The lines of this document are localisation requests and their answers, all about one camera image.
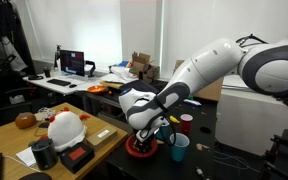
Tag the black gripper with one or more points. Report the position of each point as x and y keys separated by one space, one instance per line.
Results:
x=145 y=143

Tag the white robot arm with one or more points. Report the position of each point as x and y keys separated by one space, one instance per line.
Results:
x=204 y=70

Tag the red plastic cup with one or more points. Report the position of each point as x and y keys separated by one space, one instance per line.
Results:
x=186 y=126

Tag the red bowl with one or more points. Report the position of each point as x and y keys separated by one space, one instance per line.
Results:
x=130 y=150

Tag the small cardboard scrap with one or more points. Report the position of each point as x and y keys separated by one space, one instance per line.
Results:
x=159 y=142

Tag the yellow toy banana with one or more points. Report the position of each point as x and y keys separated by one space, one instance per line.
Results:
x=174 y=119

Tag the small tan cardboard box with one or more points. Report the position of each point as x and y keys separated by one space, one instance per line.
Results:
x=100 y=136

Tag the large cardboard scrap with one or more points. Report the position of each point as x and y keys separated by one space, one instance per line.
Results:
x=200 y=146

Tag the small wrapped candy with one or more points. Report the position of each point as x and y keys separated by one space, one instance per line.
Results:
x=199 y=172

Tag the black box red label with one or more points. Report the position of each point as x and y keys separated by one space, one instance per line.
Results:
x=77 y=156

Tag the white blue marker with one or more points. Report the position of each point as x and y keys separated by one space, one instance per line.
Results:
x=192 y=102

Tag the green toy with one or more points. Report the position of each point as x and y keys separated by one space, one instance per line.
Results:
x=191 y=97

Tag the orange bowl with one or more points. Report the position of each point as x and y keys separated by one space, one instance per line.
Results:
x=96 y=89

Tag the white plush chicken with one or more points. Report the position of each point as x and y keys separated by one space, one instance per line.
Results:
x=65 y=131

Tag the white paper pile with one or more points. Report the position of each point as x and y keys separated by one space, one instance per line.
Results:
x=122 y=72

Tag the open cardboard box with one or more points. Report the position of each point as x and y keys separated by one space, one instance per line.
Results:
x=144 y=68

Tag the white desk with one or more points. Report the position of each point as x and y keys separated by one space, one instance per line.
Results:
x=84 y=83

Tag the brown cardboard sheet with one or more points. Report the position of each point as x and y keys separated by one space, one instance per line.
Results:
x=214 y=91

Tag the black computer mouse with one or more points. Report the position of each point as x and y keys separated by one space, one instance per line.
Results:
x=72 y=86

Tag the black mug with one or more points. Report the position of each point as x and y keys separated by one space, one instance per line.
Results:
x=44 y=155
x=47 y=72

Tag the crumpled clear plastic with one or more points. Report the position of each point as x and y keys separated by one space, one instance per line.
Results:
x=44 y=114

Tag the white side table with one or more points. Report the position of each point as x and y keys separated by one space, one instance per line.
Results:
x=250 y=126

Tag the monitor showing red window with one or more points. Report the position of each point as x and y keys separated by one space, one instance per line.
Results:
x=72 y=62

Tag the white paper sheet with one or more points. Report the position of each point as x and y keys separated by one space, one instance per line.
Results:
x=25 y=156

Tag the brown ball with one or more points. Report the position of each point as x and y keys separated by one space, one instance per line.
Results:
x=25 y=120

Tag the black webcam stand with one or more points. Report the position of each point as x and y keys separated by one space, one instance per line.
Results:
x=57 y=56

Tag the black headset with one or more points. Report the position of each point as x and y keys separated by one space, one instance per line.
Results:
x=35 y=77

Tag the black metal stand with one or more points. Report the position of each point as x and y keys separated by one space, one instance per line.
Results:
x=284 y=156

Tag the black armchair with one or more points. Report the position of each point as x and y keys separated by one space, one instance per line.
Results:
x=4 y=115

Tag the hanging clothing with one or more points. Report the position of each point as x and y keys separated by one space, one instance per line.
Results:
x=5 y=50

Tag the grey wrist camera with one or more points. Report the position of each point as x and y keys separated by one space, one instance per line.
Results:
x=149 y=130

